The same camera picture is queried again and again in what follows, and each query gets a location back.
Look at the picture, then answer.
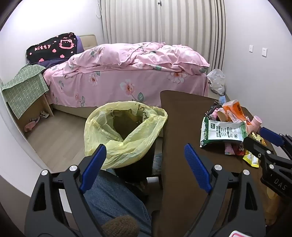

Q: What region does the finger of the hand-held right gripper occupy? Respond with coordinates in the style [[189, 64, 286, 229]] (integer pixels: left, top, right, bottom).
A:
[[260, 127, 292, 160], [243, 136, 274, 164]]

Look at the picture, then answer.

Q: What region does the bed with pink cover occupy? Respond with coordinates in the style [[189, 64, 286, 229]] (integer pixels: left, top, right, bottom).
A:
[[43, 65, 209, 108]]

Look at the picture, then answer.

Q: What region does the black trash bin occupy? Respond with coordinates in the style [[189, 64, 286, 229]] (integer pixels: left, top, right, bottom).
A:
[[113, 141, 158, 183]]

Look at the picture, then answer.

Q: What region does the dark brown wrapper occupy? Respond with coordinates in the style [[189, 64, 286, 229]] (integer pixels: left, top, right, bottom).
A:
[[206, 102, 222, 119]]

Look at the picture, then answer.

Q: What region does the white pleated curtain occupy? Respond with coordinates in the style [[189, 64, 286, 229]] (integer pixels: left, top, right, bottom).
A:
[[101, 0, 226, 71]]

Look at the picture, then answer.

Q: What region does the pink cup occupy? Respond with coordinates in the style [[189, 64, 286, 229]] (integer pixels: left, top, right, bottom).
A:
[[250, 115, 263, 133]]

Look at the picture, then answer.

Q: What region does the pink stick packet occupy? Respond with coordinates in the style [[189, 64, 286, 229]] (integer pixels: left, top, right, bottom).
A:
[[225, 142, 244, 155]]

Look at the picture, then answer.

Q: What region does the brown fuzzy slipper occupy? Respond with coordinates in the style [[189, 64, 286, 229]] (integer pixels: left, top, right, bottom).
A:
[[101, 215, 141, 237], [135, 179, 149, 201]]

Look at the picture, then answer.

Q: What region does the person's leg in jeans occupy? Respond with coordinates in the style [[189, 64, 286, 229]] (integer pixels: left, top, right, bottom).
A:
[[84, 169, 152, 237]]

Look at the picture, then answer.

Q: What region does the green checked cloth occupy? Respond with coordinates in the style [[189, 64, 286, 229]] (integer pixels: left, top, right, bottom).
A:
[[0, 64, 49, 119]]

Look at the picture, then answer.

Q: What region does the black cat print blanket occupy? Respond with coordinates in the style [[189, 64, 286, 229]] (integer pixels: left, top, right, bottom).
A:
[[26, 32, 78, 64]]

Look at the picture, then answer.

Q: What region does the orange packet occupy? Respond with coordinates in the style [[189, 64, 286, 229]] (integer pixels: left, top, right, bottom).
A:
[[222, 100, 244, 122]]

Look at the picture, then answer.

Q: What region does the brown table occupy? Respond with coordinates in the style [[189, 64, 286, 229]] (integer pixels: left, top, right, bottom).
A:
[[152, 90, 277, 237]]

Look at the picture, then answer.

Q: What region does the yellow trash bag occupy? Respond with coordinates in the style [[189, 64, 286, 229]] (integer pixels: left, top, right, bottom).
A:
[[84, 101, 168, 169]]

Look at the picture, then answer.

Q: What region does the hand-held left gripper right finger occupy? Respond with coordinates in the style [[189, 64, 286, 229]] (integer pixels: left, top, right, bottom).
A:
[[184, 143, 266, 237]]

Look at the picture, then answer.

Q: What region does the pink floral duvet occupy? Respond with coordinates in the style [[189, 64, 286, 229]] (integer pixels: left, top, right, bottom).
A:
[[68, 42, 210, 75]]

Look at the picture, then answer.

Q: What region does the white plastic bag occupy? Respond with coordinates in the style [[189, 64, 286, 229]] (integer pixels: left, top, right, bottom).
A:
[[206, 68, 226, 96]]

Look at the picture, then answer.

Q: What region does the wooden nightstand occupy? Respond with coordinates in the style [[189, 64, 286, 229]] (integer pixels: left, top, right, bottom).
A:
[[6, 91, 54, 133]]

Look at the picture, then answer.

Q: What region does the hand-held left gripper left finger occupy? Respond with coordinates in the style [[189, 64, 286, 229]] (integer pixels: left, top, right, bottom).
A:
[[25, 143, 107, 237]]

